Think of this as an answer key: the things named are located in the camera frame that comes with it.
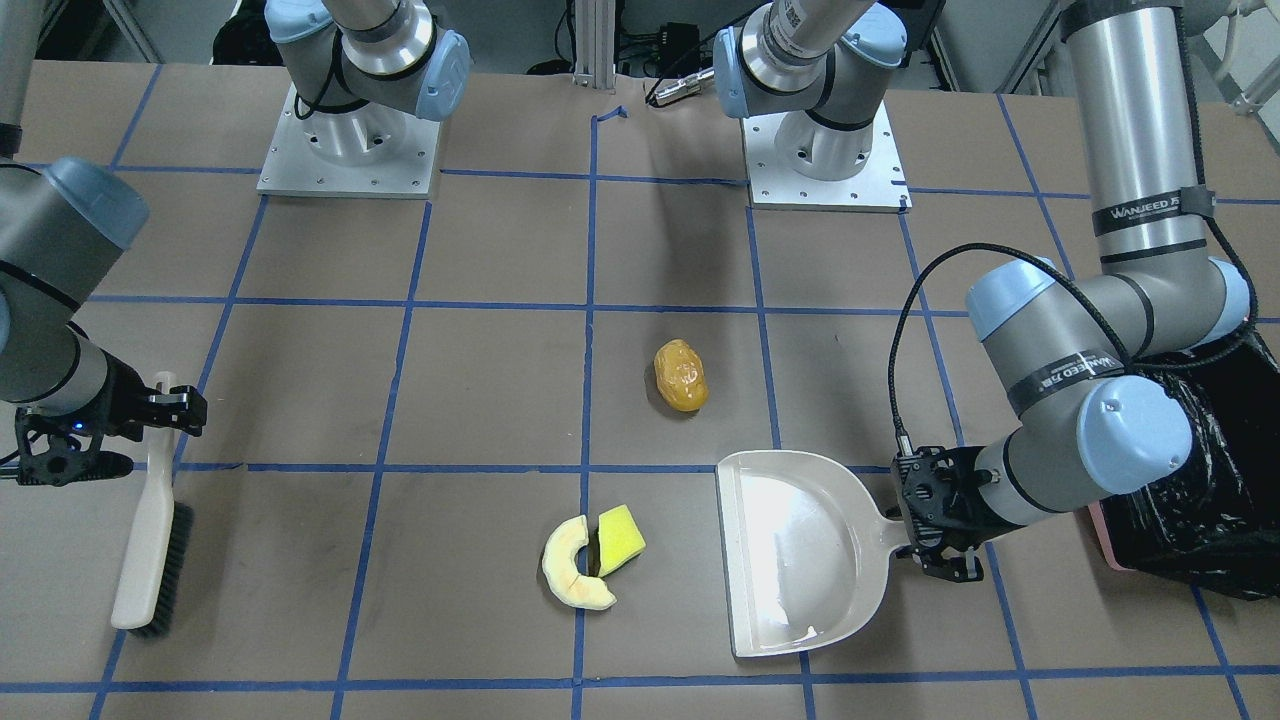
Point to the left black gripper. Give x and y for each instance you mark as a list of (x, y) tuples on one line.
[(958, 497)]

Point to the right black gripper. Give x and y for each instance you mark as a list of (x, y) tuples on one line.
[(124, 394)]

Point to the beige hand brush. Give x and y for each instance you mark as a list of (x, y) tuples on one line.
[(146, 592)]

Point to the beige plastic dustpan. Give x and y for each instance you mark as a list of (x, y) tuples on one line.
[(807, 551)]

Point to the yellow green sponge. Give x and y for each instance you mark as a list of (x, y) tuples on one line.
[(619, 539)]

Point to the brown potato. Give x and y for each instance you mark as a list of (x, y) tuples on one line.
[(680, 376)]

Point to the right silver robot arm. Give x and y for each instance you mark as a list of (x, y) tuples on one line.
[(62, 229)]

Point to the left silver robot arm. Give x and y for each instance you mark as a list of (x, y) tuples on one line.
[(1073, 355)]

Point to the pink bin with black bag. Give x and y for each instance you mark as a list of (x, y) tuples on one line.
[(1215, 521)]

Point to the black power adapter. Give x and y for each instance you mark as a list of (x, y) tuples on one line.
[(674, 50)]

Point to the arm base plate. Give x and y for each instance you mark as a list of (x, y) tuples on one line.
[(793, 164), (371, 153)]

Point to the silver cable connector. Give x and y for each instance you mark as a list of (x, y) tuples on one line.
[(667, 92)]

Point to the aluminium frame post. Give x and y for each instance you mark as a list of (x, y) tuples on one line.
[(595, 38)]

